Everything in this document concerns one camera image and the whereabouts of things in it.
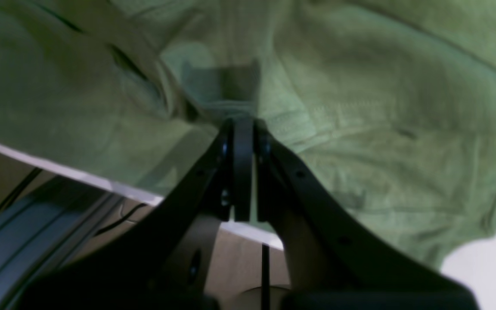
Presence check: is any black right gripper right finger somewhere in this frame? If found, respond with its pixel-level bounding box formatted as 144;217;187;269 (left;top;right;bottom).
254;120;478;310

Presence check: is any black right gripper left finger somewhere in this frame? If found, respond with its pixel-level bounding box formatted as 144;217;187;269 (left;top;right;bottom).
17;118;254;310

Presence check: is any green t-shirt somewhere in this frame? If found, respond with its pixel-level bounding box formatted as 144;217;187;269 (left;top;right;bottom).
0;0;496;267

